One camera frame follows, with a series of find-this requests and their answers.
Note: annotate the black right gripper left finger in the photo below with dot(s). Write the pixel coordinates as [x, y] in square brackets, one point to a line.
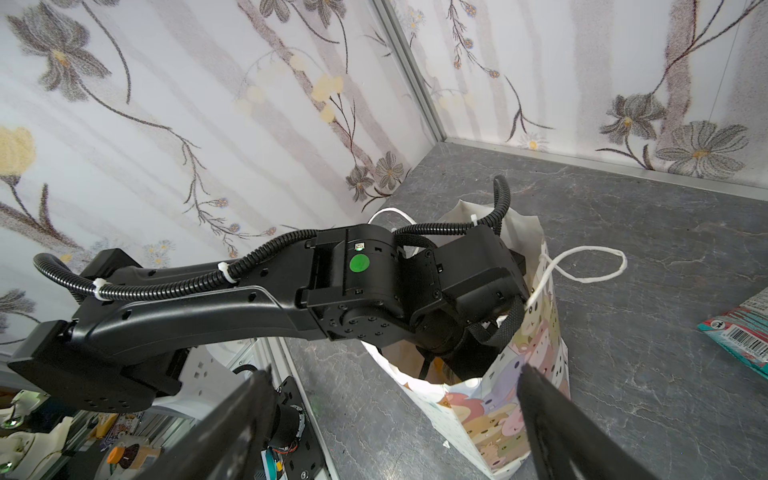
[226, 444]

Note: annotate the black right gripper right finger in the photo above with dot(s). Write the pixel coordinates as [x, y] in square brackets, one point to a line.
[564, 442]

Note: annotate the white cartoon paper gift bag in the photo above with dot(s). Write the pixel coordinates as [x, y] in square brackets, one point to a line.
[481, 417]

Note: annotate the teal snack packet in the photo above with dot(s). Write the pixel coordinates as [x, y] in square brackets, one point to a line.
[742, 332]

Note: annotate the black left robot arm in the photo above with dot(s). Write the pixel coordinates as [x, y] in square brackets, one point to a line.
[125, 345]

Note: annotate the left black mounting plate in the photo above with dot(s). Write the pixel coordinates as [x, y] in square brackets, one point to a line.
[293, 450]

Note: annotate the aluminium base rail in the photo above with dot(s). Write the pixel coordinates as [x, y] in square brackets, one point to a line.
[273, 353]

